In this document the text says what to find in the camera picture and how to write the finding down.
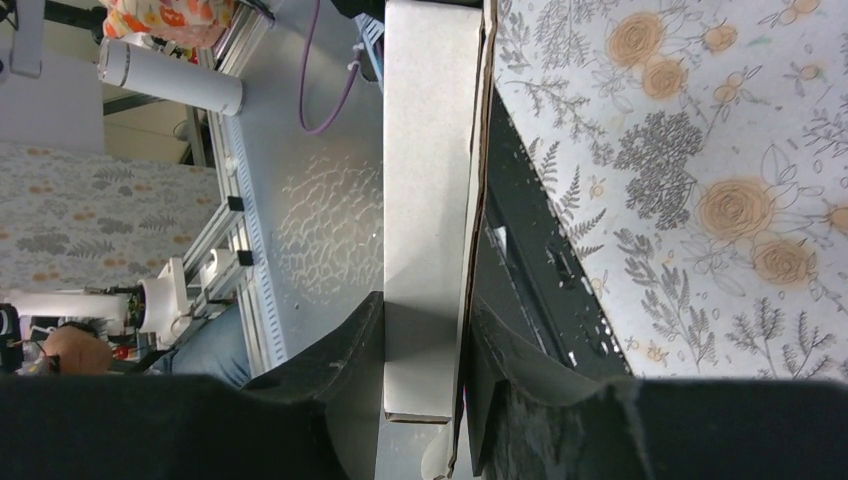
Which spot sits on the floral patterned table cloth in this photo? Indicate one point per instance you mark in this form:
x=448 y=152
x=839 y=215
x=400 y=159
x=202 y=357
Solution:
x=695 y=155

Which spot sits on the white cardboard paper box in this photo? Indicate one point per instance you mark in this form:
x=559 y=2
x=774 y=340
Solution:
x=436 y=82

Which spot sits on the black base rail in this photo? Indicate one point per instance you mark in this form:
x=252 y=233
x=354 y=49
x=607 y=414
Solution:
x=528 y=272

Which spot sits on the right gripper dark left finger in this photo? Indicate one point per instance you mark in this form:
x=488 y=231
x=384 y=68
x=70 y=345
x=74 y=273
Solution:
x=316 y=416

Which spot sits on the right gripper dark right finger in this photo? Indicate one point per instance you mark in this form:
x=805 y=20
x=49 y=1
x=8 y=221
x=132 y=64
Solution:
x=530 y=417

